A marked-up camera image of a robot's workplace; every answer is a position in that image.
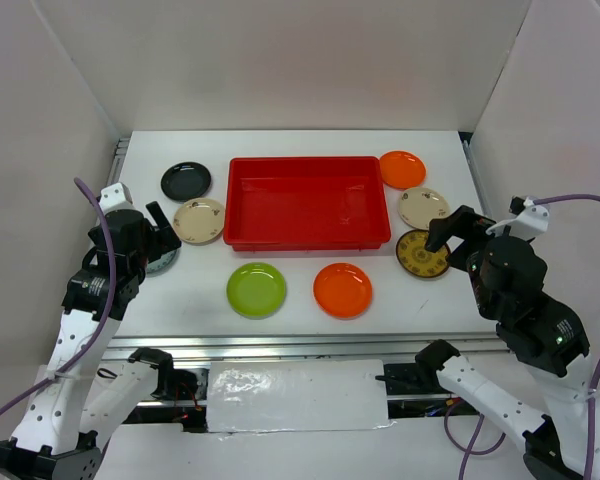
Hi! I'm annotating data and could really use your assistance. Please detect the blue patterned plate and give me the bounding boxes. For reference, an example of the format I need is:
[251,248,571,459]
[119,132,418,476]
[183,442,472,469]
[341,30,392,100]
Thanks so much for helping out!
[146,250,179,276]

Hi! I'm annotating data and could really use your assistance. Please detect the black plate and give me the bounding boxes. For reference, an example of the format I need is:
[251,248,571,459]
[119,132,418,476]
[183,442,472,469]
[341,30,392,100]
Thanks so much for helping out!
[160,161,212,203]

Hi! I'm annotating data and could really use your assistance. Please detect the cream floral plate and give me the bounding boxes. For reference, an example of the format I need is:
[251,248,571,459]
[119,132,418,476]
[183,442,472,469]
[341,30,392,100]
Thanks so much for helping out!
[398,187,451,230]
[172,198,225,245]

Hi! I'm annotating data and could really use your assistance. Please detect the yellow brown patterned plate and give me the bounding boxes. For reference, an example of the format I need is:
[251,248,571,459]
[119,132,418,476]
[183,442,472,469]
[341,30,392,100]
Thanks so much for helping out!
[395,229,451,279]

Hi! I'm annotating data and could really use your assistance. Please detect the orange plate back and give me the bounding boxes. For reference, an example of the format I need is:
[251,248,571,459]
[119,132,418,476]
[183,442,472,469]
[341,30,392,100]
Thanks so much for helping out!
[379,151,427,190]

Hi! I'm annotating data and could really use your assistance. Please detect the orange plate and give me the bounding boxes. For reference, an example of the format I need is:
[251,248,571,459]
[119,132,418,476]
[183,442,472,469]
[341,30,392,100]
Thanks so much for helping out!
[379,151,427,190]
[313,263,373,320]

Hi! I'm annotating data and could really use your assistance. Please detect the green plate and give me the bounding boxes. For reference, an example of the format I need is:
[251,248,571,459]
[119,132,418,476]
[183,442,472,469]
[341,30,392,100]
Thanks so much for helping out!
[226,262,287,319]

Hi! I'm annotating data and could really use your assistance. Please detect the orange plate front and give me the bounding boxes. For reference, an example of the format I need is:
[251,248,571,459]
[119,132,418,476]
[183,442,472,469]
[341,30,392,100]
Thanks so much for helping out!
[313,263,373,320]

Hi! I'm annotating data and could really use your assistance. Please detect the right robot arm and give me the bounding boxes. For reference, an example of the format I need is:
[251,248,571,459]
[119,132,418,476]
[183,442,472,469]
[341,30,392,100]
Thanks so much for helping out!
[415,199,600,479]

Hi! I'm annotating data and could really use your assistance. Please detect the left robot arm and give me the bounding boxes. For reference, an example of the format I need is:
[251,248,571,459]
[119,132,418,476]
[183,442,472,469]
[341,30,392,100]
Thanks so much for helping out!
[0,202,181,479]

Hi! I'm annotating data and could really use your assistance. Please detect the red plastic bin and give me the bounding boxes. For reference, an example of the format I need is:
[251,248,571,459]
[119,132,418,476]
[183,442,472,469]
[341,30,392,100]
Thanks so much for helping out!
[223,156,391,252]

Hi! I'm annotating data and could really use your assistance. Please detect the white taped cover panel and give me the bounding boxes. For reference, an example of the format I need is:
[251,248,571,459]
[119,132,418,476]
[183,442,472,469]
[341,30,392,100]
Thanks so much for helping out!
[206,360,391,433]

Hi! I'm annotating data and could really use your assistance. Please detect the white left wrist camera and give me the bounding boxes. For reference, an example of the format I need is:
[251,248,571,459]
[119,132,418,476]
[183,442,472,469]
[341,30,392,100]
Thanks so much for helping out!
[99,182,135,214]

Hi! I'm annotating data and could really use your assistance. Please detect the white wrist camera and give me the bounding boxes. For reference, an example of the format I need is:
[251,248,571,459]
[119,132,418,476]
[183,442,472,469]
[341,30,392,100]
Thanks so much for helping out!
[99,182,135,214]
[486,196,550,241]

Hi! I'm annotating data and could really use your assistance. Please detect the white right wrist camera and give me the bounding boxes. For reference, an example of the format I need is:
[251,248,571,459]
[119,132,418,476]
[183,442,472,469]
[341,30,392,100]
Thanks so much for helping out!
[486,196,550,241]

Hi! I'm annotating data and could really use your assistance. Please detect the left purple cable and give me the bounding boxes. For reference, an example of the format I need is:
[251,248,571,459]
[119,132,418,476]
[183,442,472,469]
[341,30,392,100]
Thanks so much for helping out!
[0,176,118,436]

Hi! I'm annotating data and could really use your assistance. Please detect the purple cable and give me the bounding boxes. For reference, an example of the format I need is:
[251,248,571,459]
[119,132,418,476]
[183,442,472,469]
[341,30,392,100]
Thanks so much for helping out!
[0,176,118,436]
[442,193,600,480]

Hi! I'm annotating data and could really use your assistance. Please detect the aluminium rail frame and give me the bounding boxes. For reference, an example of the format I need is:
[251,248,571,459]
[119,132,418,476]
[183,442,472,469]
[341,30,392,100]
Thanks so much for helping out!
[106,130,505,362]

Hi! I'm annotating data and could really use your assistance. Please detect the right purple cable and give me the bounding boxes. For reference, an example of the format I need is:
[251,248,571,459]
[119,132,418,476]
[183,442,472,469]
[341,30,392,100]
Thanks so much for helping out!
[442,193,600,480]

